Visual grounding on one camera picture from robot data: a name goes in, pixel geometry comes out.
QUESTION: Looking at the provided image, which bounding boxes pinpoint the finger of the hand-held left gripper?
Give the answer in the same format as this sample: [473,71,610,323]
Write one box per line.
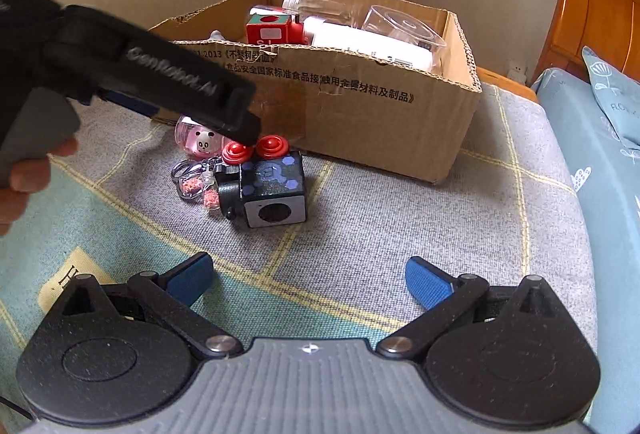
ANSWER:
[220,71,263,146]
[100,88,157,118]

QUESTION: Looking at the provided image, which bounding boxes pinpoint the keyring with tiny glass bottles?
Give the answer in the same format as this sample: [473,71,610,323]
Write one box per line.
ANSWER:
[171,156,226,217]

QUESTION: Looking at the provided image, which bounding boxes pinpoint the brown cardboard box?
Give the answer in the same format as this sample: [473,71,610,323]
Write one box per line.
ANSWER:
[147,0,483,185]

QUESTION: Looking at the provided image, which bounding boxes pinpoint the clear plastic bottle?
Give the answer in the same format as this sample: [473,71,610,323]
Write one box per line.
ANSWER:
[281,0,373,27]

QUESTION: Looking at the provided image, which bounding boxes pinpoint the person's left hand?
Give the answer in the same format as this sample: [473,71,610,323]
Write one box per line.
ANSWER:
[0,136,80,237]

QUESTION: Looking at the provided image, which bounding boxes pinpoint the grey and teal plaid blanket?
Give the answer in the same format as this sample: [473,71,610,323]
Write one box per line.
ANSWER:
[0,84,601,365]

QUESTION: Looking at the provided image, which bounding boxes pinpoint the red and green cube box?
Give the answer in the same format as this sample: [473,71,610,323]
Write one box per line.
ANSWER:
[245,5,296,46]

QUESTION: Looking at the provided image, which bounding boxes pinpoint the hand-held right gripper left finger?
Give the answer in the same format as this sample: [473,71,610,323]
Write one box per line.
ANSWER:
[60,252,243,361]

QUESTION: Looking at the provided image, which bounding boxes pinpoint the bed with blue floral sheet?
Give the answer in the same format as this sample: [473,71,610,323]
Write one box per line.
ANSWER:
[530,66,640,434]

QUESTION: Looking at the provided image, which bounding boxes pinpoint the blue patterned pillow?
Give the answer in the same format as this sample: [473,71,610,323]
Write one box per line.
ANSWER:
[581,46,640,150]

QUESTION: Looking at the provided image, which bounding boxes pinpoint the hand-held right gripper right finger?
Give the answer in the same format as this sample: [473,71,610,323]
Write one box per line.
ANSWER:
[375,256,571,360]

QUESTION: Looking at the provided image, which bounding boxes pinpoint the white rectangular plastic container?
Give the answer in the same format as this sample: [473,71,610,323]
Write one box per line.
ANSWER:
[292,15,433,74]

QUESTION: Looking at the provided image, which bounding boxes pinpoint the pink panda globe keychain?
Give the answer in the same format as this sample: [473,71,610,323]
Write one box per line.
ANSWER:
[174,115,228,161]

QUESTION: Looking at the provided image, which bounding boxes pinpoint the clear plastic jar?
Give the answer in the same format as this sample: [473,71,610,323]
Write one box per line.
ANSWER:
[360,4,448,65]

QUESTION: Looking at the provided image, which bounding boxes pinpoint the orange wooden bed rail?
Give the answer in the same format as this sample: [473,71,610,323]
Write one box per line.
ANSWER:
[477,66,540,104]

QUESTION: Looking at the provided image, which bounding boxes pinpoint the dark cube toy red buttons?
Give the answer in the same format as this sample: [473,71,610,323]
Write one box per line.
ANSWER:
[215,134,307,230]

